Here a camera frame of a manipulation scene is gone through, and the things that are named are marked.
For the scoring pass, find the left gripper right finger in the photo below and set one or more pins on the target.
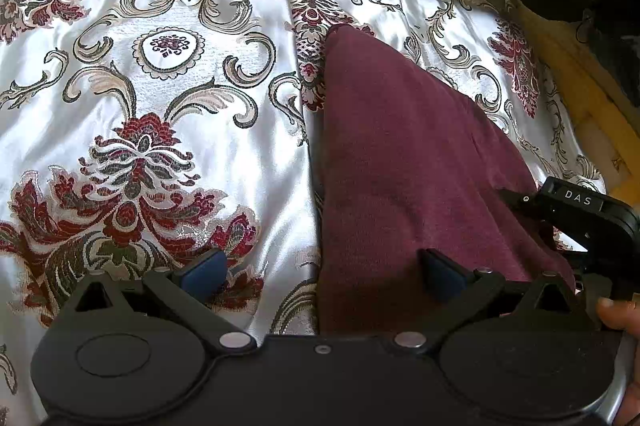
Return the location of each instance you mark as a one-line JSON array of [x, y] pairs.
[[459, 294]]

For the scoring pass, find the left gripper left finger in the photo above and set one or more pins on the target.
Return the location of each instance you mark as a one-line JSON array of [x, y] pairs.
[[184, 292]]

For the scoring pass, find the maroon long-sleeve shirt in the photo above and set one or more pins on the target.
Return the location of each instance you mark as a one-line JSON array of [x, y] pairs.
[[407, 164]]

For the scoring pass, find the person's right hand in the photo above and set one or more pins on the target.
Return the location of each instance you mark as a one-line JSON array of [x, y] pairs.
[[625, 316]]

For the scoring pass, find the floral satin bedspread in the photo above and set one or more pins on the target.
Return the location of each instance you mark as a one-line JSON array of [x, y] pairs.
[[135, 134]]

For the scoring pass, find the wooden bed frame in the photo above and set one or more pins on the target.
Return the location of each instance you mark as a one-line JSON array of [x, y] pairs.
[[550, 56]]

